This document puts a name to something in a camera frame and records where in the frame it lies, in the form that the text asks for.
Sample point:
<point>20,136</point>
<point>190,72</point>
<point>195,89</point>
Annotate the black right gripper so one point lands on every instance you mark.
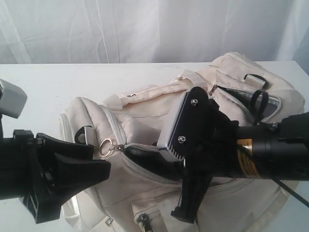
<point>199,166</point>

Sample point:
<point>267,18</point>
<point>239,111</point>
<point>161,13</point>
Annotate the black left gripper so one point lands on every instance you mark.
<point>74,171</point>

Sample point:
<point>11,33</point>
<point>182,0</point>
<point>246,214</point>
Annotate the metal ring with dark clasp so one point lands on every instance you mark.
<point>108,146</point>

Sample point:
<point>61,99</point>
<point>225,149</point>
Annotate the cream canvas duffel bag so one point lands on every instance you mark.
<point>143,188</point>

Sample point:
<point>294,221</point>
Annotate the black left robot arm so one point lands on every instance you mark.
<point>44,172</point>

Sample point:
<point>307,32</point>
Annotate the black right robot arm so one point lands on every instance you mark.
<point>278,152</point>

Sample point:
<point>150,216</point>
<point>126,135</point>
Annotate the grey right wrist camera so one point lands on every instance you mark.
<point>189,121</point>

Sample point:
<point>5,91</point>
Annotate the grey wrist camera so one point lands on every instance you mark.
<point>12,99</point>
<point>189,121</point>

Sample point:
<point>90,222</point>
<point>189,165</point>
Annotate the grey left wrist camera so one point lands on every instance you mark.
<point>12,99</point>

